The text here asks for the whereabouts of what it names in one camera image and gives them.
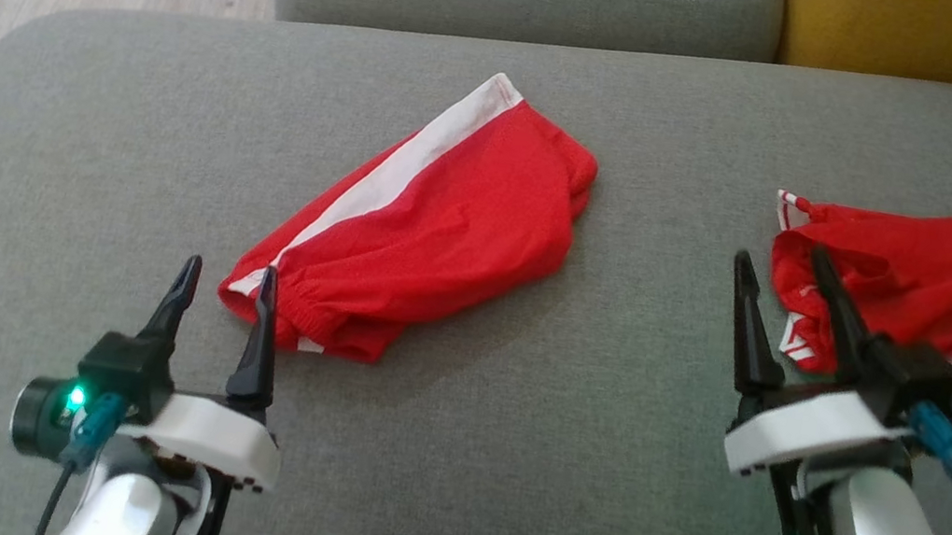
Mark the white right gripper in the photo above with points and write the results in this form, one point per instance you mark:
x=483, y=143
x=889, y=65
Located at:
x=801, y=429

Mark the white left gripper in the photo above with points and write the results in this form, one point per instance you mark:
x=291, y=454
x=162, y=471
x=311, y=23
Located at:
x=219, y=441

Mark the red Bulls jersey shirt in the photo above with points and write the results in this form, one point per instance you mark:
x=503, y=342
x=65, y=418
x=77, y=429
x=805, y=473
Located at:
x=936, y=280

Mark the red shorts white stripe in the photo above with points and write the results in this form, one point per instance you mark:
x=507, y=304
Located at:
x=444, y=225

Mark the large grey sofa seat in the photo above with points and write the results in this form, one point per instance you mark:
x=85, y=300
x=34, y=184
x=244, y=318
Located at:
x=498, y=497

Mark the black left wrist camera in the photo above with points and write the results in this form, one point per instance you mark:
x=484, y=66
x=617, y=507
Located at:
x=125, y=371

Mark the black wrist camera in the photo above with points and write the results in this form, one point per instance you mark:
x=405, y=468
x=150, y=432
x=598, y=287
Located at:
x=125, y=371
x=913, y=375

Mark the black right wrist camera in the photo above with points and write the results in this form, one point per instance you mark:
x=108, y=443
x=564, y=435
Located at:
x=913, y=375

